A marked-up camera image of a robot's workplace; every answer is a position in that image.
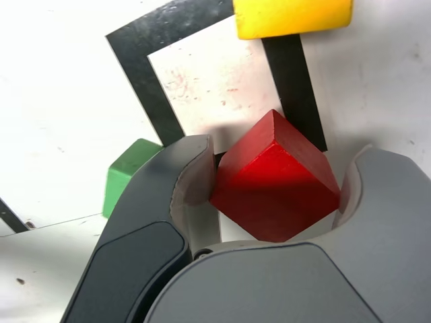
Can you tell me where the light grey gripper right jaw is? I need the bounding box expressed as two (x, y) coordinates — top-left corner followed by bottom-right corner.
(143, 144), (431, 323)

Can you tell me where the yellow cube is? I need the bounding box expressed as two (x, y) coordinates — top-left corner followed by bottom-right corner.
(233, 0), (354, 41)

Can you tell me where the green cube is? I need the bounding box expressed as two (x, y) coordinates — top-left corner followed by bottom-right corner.
(102, 138), (166, 219)

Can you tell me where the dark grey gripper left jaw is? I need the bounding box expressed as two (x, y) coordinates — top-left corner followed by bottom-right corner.
(62, 134), (225, 323)

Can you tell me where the black tape square outline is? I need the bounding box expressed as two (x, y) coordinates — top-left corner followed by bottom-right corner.
(105, 0), (328, 162)

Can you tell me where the red cube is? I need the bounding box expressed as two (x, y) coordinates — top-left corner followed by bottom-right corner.
(209, 109), (341, 243)

